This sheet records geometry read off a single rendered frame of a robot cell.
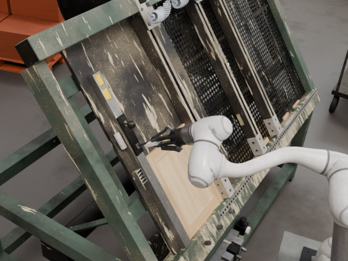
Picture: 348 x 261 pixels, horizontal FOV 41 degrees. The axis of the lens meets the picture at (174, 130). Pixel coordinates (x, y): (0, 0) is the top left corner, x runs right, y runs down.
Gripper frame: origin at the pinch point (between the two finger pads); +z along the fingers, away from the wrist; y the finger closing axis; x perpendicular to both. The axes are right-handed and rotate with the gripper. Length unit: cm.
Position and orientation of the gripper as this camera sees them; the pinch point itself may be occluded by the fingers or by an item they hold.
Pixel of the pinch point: (153, 143)
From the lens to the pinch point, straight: 208.2
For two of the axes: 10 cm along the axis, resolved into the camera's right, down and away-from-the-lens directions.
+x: 5.3, -4.7, 7.1
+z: -7.3, 1.8, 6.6
